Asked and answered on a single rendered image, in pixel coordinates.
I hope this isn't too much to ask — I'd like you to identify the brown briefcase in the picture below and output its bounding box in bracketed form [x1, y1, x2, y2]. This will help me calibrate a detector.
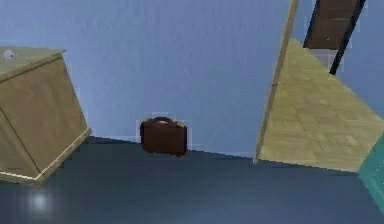
[139, 116, 188, 158]

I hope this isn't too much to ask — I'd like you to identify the light wooden cabinet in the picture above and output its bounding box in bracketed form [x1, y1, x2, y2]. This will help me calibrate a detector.
[0, 46, 93, 185]

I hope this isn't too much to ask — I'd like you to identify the dark brown wooden door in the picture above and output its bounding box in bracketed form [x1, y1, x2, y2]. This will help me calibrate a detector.
[302, 0, 367, 76]

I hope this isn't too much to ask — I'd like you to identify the small grey round object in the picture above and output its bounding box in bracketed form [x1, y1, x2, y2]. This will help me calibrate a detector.
[3, 49, 18, 62]

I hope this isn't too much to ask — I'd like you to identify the teal green cloth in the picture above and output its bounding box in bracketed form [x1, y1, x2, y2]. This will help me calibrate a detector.
[357, 133, 384, 215]

